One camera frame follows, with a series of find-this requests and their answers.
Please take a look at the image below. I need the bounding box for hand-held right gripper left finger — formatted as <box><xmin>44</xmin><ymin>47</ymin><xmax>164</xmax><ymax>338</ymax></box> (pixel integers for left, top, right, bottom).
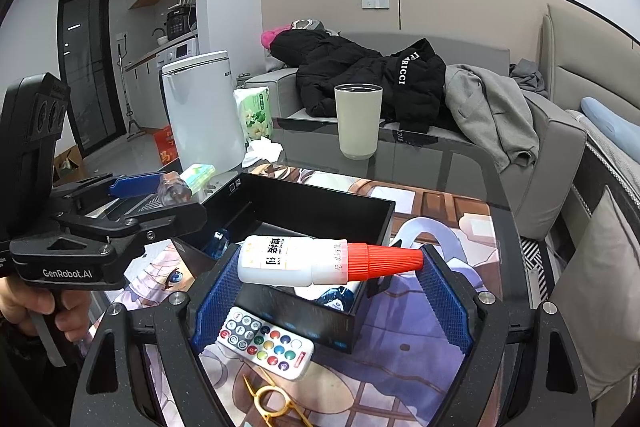
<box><xmin>80</xmin><ymin>243</ymin><xmax>243</xmax><ymax>427</ymax></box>

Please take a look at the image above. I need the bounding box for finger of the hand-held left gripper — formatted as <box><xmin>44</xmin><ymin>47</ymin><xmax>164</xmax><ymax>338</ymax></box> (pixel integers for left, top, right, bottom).
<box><xmin>50</xmin><ymin>173</ymin><xmax>168</xmax><ymax>220</ymax></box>
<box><xmin>57</xmin><ymin>202</ymin><xmax>208</xmax><ymax>259</ymax></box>

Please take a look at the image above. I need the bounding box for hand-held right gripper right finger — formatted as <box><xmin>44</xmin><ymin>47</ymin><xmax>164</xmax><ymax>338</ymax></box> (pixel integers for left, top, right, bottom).
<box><xmin>419</xmin><ymin>244</ymin><xmax>596</xmax><ymax>427</ymax></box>

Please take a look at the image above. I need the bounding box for small clear bottle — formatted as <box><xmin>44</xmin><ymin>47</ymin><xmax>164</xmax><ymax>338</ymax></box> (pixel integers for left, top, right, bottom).
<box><xmin>157</xmin><ymin>172</ymin><xmax>193</xmax><ymax>206</ymax></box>

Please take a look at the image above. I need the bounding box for white glue bottle red cap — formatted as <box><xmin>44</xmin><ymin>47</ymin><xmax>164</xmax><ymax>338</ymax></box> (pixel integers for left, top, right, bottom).
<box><xmin>236</xmin><ymin>235</ymin><xmax>425</xmax><ymax>286</ymax></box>

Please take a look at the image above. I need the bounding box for black cardboard box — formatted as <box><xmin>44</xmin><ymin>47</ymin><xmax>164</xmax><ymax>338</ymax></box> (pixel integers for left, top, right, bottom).
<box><xmin>172</xmin><ymin>172</ymin><xmax>397</xmax><ymax>355</ymax></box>

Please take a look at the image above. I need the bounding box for person's left hand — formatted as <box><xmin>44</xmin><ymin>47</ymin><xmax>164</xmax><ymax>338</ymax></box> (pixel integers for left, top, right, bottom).
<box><xmin>0</xmin><ymin>274</ymin><xmax>63</xmax><ymax>338</ymax></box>

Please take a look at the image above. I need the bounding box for red box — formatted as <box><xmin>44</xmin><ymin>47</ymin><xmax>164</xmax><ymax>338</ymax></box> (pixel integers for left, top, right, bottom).
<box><xmin>152</xmin><ymin>125</ymin><xmax>180</xmax><ymax>165</ymax></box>

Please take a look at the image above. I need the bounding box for green translucent case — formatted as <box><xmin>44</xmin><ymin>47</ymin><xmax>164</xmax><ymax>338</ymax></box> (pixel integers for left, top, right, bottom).
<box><xmin>180</xmin><ymin>163</ymin><xmax>217</xmax><ymax>195</ymax></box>

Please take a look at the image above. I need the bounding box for mop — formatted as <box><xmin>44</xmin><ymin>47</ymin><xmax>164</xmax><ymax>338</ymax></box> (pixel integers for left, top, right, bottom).
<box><xmin>116</xmin><ymin>43</ymin><xmax>146</xmax><ymax>140</ymax></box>

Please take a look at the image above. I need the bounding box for white remote control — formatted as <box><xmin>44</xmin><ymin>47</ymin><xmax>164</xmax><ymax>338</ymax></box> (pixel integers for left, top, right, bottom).
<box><xmin>216</xmin><ymin>306</ymin><xmax>315</xmax><ymax>380</ymax></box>

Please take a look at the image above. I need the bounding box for brown cardboard box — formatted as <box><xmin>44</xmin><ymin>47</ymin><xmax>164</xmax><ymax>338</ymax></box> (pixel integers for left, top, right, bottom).
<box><xmin>52</xmin><ymin>144</ymin><xmax>86</xmax><ymax>180</ymax></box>

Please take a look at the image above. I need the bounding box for printed table mat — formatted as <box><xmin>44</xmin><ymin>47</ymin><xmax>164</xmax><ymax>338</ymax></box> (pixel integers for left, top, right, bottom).
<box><xmin>85</xmin><ymin>162</ymin><xmax>501</xmax><ymax>427</ymax></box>

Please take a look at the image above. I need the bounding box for striped floor rug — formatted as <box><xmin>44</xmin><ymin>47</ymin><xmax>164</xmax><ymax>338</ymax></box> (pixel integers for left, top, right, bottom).
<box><xmin>521</xmin><ymin>236</ymin><xmax>557</xmax><ymax>300</ymax></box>

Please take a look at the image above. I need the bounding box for white trash bin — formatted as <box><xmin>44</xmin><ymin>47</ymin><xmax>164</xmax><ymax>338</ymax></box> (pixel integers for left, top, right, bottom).
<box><xmin>161</xmin><ymin>50</ymin><xmax>247</xmax><ymax>172</ymax></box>

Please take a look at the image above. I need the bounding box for yellow plastic clip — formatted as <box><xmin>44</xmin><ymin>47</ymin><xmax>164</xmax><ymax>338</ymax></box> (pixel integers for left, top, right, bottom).
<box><xmin>243</xmin><ymin>374</ymin><xmax>301</xmax><ymax>427</ymax></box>

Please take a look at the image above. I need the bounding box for white crumpled tissue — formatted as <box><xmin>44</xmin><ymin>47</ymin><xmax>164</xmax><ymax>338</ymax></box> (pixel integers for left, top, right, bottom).
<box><xmin>242</xmin><ymin>138</ymin><xmax>283</xmax><ymax>168</ymax></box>

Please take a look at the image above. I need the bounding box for black framed glass door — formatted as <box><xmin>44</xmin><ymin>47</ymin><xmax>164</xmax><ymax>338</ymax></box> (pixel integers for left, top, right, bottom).
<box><xmin>59</xmin><ymin>0</ymin><xmax>126</xmax><ymax>158</ymax></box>

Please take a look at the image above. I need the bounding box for green tissue pack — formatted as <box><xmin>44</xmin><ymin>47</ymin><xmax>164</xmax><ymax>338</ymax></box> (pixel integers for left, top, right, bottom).
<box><xmin>234</xmin><ymin>87</ymin><xmax>273</xmax><ymax>142</ymax></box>

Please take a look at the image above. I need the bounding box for white washing machine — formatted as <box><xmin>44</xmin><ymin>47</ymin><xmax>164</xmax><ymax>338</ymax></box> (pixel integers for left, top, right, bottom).
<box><xmin>160</xmin><ymin>39</ymin><xmax>201</xmax><ymax>70</ymax></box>

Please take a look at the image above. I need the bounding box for grey cushion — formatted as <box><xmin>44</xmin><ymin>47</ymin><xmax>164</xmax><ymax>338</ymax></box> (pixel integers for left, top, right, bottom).
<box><xmin>547</xmin><ymin>187</ymin><xmax>640</xmax><ymax>400</ymax></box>

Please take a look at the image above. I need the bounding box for black microwave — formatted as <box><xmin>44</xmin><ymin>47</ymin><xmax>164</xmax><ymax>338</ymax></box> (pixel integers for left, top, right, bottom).
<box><xmin>166</xmin><ymin>7</ymin><xmax>197</xmax><ymax>40</ymax></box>

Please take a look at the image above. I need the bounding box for grey sofa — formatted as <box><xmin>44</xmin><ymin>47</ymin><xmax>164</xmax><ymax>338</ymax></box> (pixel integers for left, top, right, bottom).
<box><xmin>245</xmin><ymin>29</ymin><xmax>588</xmax><ymax>240</ymax></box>

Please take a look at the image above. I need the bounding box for grey hoodie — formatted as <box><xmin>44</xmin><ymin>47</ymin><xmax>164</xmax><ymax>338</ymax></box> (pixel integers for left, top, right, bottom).
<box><xmin>444</xmin><ymin>64</ymin><xmax>541</xmax><ymax>170</ymax></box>

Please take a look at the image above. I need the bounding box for pink hat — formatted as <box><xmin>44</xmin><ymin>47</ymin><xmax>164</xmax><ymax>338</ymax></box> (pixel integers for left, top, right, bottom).
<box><xmin>260</xmin><ymin>26</ymin><xmax>291</xmax><ymax>48</ymax></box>

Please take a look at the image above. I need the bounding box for beige cup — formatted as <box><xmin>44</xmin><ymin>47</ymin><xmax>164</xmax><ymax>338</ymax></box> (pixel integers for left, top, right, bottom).
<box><xmin>334</xmin><ymin>83</ymin><xmax>384</xmax><ymax>160</ymax></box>

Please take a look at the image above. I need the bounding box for black puffer jacket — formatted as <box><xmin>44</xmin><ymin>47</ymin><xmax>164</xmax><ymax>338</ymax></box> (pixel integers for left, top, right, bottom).
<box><xmin>270</xmin><ymin>28</ymin><xmax>447</xmax><ymax>134</ymax></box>

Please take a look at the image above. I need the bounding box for dark grey cloth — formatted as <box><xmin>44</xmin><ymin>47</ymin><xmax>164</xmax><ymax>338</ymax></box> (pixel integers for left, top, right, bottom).
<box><xmin>509</xmin><ymin>58</ymin><xmax>548</xmax><ymax>95</ymax></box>

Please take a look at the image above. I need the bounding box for light blue pillow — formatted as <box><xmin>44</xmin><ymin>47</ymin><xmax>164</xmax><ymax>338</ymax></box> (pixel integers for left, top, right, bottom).
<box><xmin>580</xmin><ymin>96</ymin><xmax>640</xmax><ymax>152</ymax></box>

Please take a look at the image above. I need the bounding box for beige padded headboard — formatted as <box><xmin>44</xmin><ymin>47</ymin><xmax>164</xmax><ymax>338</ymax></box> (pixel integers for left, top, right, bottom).
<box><xmin>540</xmin><ymin>4</ymin><xmax>640</xmax><ymax>112</ymax></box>

